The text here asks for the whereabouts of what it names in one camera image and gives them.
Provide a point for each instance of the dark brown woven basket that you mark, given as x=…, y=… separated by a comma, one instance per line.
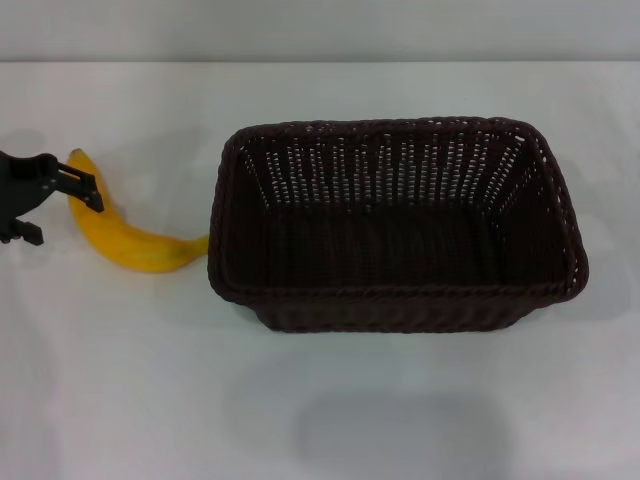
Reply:
x=400, y=250

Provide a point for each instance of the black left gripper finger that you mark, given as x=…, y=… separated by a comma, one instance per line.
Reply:
x=82, y=190
x=25, y=232

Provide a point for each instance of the yellow banana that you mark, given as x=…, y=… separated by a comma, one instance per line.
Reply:
x=130, y=245

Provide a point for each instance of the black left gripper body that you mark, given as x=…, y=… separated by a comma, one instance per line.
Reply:
x=22, y=190

